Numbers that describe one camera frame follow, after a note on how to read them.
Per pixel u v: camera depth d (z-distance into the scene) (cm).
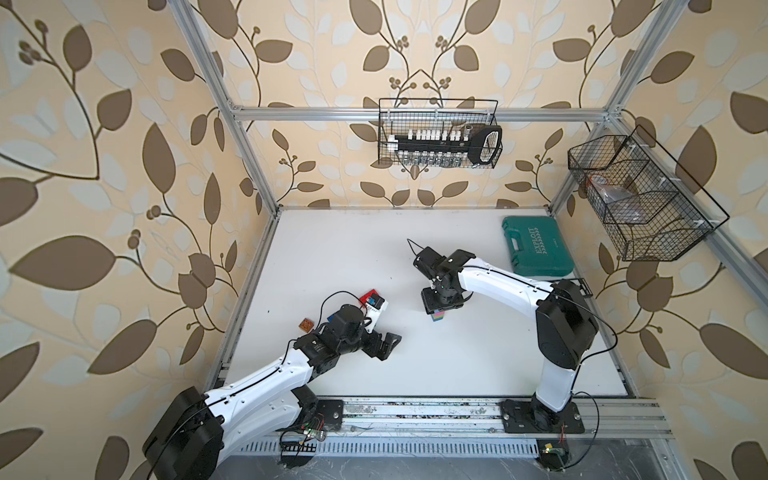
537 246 102
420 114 91
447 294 73
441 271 65
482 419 75
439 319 91
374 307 72
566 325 47
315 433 71
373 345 72
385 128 96
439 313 81
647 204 73
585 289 96
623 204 70
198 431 40
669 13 71
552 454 72
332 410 76
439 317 91
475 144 84
